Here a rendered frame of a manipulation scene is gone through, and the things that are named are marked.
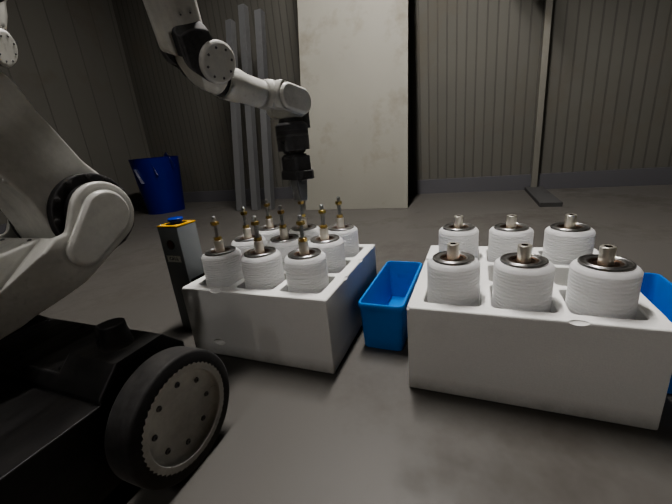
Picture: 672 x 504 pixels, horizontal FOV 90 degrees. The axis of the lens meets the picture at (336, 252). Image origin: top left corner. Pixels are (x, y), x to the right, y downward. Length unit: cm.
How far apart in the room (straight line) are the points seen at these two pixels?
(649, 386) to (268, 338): 68
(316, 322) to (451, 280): 29
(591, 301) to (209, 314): 77
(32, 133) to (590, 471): 97
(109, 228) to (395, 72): 226
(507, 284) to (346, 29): 247
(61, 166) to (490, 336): 78
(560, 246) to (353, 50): 223
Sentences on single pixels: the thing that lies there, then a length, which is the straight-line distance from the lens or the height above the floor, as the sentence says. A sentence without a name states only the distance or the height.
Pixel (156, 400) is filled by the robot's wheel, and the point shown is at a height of 16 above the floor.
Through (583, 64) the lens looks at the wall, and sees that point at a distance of 316.
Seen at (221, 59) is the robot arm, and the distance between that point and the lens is 79.
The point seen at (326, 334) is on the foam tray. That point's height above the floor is 10.
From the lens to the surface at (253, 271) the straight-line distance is 79.
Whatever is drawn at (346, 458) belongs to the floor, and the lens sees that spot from 63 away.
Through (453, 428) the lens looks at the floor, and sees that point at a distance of 67.
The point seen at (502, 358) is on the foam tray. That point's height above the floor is 10.
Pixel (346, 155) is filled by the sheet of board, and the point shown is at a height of 40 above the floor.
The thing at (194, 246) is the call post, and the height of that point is 24.
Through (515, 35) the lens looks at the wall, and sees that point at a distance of 314.
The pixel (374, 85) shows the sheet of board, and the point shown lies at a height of 86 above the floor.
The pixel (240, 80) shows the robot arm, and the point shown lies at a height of 63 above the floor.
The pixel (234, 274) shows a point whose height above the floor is 20.
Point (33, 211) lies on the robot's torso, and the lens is 72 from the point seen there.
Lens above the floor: 48
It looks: 17 degrees down
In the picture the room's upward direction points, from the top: 6 degrees counter-clockwise
